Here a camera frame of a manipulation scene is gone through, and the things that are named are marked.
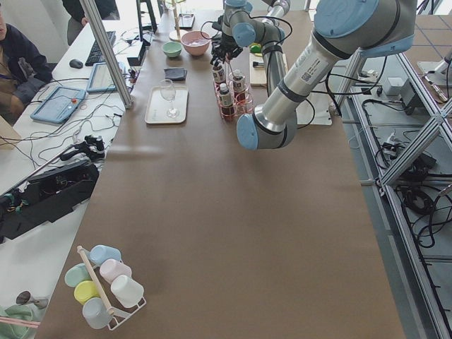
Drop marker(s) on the yellow cup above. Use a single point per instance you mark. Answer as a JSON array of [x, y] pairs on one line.
[[84, 291]]

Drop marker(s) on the blue teach pendant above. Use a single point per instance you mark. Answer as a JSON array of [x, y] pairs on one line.
[[59, 106], [100, 80]]

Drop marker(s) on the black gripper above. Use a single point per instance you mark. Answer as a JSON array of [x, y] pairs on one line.
[[227, 45]]

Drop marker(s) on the copper wire bottle basket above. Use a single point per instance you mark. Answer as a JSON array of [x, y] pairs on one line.
[[239, 109]]

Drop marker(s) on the black computer mouse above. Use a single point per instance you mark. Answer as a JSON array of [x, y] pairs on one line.
[[76, 64]]

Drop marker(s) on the tea bottle white cap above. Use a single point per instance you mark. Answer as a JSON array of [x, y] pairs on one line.
[[239, 86], [219, 76], [226, 102]]

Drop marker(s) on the clear wine glass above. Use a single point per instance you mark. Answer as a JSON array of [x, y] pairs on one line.
[[168, 93]]

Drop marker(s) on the green ceramic bowl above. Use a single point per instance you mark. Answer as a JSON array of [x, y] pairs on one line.
[[172, 49]]

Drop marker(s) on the white cup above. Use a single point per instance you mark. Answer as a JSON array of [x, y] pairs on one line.
[[127, 290]]

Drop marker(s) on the aluminium frame post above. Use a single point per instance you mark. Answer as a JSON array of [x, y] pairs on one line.
[[98, 29]]

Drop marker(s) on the green lime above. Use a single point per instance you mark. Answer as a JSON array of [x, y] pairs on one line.
[[255, 48]]

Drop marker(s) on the pink bowl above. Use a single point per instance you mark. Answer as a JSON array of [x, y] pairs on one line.
[[196, 42]]

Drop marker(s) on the seated person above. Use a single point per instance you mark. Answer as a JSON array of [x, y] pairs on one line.
[[24, 70]]

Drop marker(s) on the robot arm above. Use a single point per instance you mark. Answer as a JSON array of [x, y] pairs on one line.
[[374, 28], [239, 29]]

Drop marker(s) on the pink cup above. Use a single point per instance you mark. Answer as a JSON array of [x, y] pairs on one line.
[[112, 268]]

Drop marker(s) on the black keyboard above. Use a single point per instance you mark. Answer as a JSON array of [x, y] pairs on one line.
[[95, 55]]

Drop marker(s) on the bamboo cutting board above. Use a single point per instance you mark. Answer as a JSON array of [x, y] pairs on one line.
[[257, 76]]

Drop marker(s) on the cream rabbit tray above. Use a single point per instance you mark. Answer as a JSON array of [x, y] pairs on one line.
[[156, 110]]

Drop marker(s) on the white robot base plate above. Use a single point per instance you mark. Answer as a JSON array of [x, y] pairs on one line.
[[315, 110]]

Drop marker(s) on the white cup rack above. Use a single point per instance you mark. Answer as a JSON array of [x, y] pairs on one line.
[[118, 312]]

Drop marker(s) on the light blue cup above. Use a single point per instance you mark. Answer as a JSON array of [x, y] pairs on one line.
[[95, 313]]

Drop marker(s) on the green cup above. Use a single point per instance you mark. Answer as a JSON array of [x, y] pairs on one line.
[[77, 274]]

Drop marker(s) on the wooden cup tree stand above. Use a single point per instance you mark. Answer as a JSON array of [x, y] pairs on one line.
[[177, 32]]

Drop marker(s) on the grey folded cloth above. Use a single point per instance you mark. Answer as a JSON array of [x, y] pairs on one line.
[[175, 74]]

